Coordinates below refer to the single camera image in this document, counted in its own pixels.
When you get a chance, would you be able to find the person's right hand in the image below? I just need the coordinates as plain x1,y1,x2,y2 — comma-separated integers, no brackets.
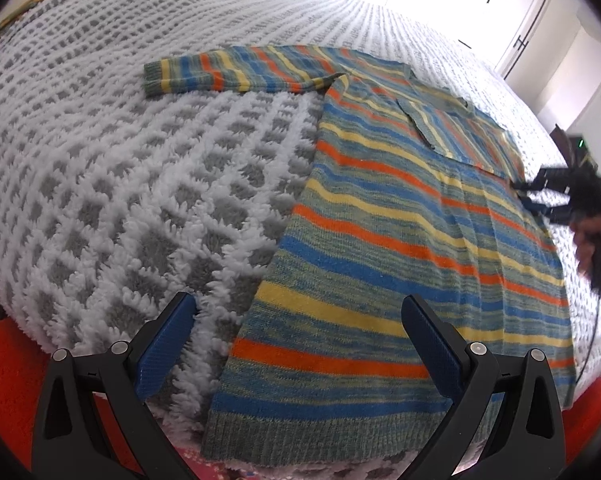
573,216,601,276

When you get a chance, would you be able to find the striped knit sweater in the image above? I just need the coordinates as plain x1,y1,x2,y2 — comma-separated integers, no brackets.
143,44,577,463

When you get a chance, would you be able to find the red shaggy carpet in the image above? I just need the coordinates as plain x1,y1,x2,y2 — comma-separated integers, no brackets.
0,317,601,480

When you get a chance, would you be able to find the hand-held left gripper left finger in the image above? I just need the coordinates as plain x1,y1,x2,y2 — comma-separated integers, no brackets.
31,291,197,480

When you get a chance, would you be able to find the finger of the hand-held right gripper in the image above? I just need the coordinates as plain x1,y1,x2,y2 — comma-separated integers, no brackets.
525,200,576,225
511,167,574,192

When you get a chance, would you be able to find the white door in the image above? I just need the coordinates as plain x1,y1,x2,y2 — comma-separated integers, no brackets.
555,25,601,126

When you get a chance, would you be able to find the black cable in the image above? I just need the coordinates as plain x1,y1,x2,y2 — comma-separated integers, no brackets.
575,300,601,386

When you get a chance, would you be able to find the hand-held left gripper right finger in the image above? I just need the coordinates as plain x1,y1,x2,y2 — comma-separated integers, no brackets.
401,294,566,480

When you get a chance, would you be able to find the dark wooden nightstand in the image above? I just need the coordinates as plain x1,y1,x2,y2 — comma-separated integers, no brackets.
551,125,581,161

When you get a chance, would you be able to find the white grey checked blanket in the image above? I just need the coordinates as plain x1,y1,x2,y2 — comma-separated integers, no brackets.
0,0,601,478

